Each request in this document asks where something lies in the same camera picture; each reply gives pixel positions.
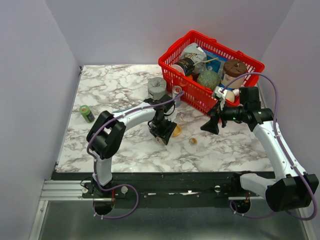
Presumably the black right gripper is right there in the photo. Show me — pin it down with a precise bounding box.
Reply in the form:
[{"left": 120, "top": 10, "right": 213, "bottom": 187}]
[{"left": 201, "top": 98, "right": 247, "bottom": 134}]

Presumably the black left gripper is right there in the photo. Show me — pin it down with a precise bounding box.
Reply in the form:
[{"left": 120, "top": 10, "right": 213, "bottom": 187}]
[{"left": 150, "top": 116, "right": 177, "bottom": 146}]

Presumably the round yellow pill container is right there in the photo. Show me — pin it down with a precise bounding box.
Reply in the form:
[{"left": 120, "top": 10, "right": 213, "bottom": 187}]
[{"left": 172, "top": 124, "right": 182, "bottom": 137}]

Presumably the amber pill bottle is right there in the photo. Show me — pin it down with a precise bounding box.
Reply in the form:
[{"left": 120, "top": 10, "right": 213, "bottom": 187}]
[{"left": 155, "top": 136, "right": 167, "bottom": 146}]

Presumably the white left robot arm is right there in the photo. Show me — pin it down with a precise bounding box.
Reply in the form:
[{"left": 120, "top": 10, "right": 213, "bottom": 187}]
[{"left": 86, "top": 95, "right": 177, "bottom": 198}]

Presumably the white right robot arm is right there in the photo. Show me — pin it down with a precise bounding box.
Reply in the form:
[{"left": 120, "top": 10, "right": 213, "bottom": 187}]
[{"left": 201, "top": 86, "right": 319, "bottom": 212}]

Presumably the cream round bottle with pump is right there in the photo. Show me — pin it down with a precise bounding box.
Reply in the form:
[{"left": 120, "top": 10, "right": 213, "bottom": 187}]
[{"left": 224, "top": 88, "right": 240, "bottom": 103}]

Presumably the rectangular light blue pill box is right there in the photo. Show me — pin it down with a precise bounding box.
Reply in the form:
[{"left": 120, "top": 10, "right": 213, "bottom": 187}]
[{"left": 112, "top": 107, "right": 132, "bottom": 114}]

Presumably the grey wrapped toilet paper roll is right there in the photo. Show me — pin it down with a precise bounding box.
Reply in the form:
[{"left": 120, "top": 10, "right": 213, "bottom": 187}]
[{"left": 147, "top": 77, "right": 167, "bottom": 100}]

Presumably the green speckled ball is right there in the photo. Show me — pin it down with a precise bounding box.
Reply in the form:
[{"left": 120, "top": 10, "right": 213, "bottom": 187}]
[{"left": 197, "top": 70, "right": 221, "bottom": 92}]

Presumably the red plastic shopping basket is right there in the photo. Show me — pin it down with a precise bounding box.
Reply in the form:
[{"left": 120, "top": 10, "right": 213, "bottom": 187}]
[{"left": 158, "top": 30, "right": 265, "bottom": 114}]

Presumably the brown lidded paper cup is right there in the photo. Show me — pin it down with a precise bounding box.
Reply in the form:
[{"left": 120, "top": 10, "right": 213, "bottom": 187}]
[{"left": 220, "top": 59, "right": 247, "bottom": 86}]

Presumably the blue box in basket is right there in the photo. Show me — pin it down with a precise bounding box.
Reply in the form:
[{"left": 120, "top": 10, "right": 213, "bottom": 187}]
[{"left": 204, "top": 50, "right": 227, "bottom": 76}]

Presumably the black cup with white rim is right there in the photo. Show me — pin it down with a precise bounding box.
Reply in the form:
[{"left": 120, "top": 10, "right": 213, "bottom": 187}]
[{"left": 171, "top": 57, "right": 195, "bottom": 77}]

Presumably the grey patterned snack bag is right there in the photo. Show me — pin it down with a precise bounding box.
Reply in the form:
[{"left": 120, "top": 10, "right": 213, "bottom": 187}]
[{"left": 179, "top": 42, "right": 207, "bottom": 75}]

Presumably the green lidded dark jar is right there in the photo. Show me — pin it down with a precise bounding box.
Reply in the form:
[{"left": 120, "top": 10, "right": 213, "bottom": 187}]
[{"left": 79, "top": 105, "right": 95, "bottom": 123}]

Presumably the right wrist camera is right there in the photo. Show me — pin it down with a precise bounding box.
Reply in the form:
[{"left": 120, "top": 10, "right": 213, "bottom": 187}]
[{"left": 212, "top": 86, "right": 228, "bottom": 110}]

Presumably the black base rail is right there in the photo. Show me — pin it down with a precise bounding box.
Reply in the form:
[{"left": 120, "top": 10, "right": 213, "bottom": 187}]
[{"left": 51, "top": 171, "right": 276, "bottom": 210}]

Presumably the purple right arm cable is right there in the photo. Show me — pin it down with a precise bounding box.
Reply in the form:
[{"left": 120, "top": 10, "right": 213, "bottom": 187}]
[{"left": 223, "top": 72, "right": 317, "bottom": 221}]

